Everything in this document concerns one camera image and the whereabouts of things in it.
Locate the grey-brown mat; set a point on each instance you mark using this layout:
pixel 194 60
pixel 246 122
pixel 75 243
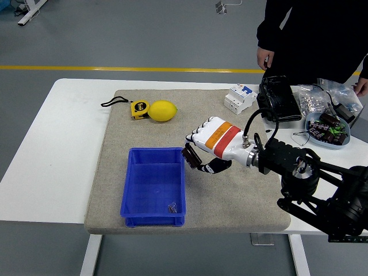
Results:
pixel 172 135

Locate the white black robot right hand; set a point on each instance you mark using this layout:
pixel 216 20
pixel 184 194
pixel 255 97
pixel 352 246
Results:
pixel 224 141

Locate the grey metal bracket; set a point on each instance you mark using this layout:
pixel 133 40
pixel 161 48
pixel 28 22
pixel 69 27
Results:
pixel 261 240

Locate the black power adapter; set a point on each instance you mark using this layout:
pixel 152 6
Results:
pixel 345 112

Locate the light blue bowl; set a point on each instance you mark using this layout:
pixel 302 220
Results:
pixel 330 146

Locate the clear bag of blue parts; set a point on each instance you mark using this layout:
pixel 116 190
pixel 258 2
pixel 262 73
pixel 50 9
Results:
pixel 342 90

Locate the person's right hand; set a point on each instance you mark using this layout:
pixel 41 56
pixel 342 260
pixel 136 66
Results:
pixel 266 59

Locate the white metal frame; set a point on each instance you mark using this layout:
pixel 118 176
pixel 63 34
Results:
pixel 28 14

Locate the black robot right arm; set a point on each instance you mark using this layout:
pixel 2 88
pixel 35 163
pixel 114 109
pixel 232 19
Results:
pixel 281 155

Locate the black rectangular case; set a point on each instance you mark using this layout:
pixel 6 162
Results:
pixel 283 97

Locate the white circuit breaker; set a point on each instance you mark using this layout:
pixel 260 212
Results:
pixel 237 100

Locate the yellow tape measure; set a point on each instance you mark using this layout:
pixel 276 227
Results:
pixel 138 108

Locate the person's right forearm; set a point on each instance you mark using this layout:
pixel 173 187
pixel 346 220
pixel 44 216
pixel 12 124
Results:
pixel 267 37

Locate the grey pen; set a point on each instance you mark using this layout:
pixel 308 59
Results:
pixel 331 109

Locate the person's left hand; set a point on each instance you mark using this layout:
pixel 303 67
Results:
pixel 362 86

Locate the small dark screws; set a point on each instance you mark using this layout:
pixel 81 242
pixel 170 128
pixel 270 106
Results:
pixel 172 207

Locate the white table leg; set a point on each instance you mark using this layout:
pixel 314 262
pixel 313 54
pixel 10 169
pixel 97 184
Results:
pixel 90 256
pixel 300 258

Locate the person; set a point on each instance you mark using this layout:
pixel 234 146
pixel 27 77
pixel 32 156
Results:
pixel 316 34

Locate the clear bag of metal nuts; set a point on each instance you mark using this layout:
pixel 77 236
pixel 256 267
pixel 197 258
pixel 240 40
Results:
pixel 309 100

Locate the white table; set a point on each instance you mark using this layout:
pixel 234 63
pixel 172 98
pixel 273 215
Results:
pixel 43 143

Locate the yellow lemon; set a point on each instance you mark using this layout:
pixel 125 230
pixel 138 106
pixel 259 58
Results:
pixel 162 110

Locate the black desk control panel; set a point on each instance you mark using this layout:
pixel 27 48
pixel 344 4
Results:
pixel 345 239

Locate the blue plastic box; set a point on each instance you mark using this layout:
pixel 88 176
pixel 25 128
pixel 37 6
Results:
pixel 155 189

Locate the green plastic connectors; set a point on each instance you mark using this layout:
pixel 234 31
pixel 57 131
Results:
pixel 336 130

